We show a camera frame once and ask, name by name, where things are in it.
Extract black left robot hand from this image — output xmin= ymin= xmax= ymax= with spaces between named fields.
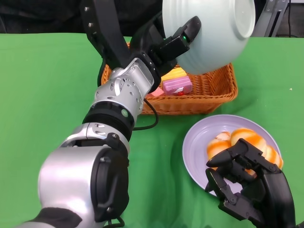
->
xmin=129 ymin=11 xmax=202 ymax=78

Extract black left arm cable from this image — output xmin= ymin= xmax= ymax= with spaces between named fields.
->
xmin=97 ymin=58 xmax=159 ymax=131

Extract pink cake block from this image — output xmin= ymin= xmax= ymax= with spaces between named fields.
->
xmin=146 ymin=86 xmax=165 ymax=97

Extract orange striped bread bun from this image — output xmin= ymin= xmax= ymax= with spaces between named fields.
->
xmin=230 ymin=128 xmax=284 ymax=176
xmin=207 ymin=132 xmax=232 ymax=171

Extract aluminium profile frame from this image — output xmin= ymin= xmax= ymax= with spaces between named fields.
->
xmin=251 ymin=0 xmax=292 ymax=38

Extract pink yellow layered cake slice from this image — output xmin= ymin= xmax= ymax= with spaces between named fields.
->
xmin=161 ymin=66 xmax=193 ymax=96

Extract black backdrop cloth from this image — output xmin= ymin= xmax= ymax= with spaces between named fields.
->
xmin=0 ymin=0 xmax=266 ymax=41

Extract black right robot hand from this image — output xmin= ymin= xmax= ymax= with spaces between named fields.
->
xmin=205 ymin=138 xmax=296 ymax=228

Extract pale lavender plate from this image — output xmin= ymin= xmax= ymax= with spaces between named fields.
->
xmin=182 ymin=114 xmax=282 ymax=197

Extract green tablecloth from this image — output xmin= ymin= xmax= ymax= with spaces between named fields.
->
xmin=0 ymin=33 xmax=304 ymax=228

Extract grey green bowl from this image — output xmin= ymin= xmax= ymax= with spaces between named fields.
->
xmin=162 ymin=0 xmax=257 ymax=76

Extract orange wicker basket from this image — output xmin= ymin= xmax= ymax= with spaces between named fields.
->
xmin=101 ymin=42 xmax=239 ymax=116

